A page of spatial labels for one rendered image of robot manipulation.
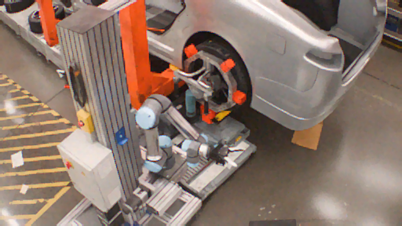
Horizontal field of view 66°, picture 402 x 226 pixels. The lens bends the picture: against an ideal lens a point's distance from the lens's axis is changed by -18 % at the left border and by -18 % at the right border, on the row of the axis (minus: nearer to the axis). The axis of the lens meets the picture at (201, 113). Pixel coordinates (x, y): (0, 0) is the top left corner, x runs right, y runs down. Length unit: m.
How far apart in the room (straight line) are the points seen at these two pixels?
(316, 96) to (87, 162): 1.69
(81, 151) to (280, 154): 2.24
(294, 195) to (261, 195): 0.33
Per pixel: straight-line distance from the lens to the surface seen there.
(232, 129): 3.73
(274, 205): 3.47
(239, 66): 3.07
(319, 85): 2.72
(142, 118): 2.12
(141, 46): 3.11
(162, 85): 3.53
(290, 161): 3.83
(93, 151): 2.27
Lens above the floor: 2.86
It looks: 43 degrees down
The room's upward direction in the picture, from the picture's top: straight up
